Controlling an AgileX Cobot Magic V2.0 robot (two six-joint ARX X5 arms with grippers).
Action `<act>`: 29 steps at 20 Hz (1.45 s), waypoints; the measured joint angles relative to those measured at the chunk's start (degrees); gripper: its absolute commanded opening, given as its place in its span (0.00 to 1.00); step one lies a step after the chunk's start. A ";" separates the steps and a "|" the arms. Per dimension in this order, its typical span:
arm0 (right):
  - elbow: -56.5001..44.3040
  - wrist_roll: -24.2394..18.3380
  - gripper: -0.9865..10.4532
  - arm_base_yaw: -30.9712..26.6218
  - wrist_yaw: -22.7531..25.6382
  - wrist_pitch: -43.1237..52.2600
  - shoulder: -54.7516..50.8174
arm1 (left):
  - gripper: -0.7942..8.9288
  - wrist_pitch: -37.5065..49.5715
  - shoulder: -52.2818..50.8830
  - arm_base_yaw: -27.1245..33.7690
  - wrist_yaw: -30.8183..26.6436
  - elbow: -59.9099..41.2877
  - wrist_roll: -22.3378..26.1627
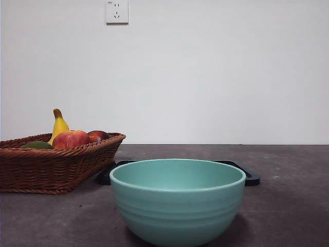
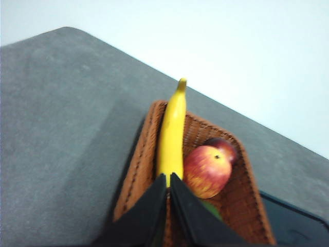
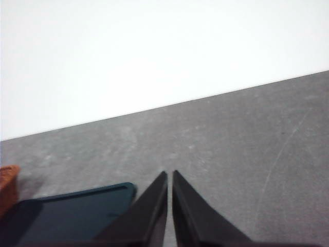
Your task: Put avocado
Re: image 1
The teal ceramic bowl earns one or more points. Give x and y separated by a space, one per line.
177 213

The green avocado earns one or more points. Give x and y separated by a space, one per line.
37 145

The dark red round fruit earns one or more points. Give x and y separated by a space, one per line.
99 135

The red yellow apple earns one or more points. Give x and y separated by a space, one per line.
70 140

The yellow banana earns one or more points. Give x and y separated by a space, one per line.
60 126

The black rectangular tray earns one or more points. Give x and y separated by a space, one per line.
253 180

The brown wicker basket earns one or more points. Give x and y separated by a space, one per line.
51 169

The white wall power socket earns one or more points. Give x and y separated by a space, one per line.
117 15

